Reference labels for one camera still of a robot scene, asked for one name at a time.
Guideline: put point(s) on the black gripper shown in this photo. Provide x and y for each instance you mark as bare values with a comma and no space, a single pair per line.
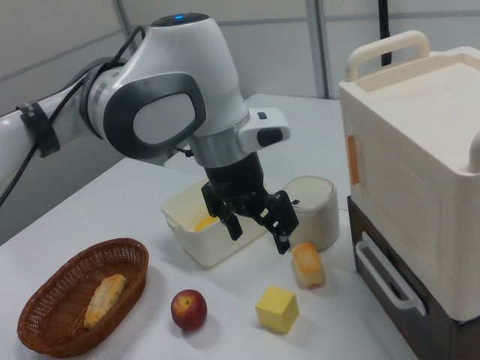
236,180

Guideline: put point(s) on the yellow cube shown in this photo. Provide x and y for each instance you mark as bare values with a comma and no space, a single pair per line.
275,309

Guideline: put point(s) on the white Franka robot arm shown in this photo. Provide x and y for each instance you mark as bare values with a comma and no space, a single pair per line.
165,67

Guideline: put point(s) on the open white plastic box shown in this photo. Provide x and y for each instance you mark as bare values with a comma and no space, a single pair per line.
213,243

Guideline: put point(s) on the yellow toy banana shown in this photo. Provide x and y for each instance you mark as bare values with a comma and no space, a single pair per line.
205,224

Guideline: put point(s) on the small white lidded bin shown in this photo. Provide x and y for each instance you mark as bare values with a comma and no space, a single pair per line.
318,217

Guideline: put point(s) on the toy bread slice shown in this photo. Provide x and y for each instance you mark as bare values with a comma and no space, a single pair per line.
308,264

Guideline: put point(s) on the red toy apple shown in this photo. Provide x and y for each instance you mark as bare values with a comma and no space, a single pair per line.
188,309

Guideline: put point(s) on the cream toy cabinet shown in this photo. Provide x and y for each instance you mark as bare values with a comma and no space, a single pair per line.
412,168

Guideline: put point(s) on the long toy bread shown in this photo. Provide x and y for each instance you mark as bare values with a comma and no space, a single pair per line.
105,300

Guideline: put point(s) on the dark brown drawer box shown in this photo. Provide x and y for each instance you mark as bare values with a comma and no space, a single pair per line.
442,337

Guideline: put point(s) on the brown wicker basket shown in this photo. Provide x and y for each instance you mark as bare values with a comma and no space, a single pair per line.
48,318

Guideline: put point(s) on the black background pole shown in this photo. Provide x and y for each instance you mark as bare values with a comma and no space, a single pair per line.
384,30

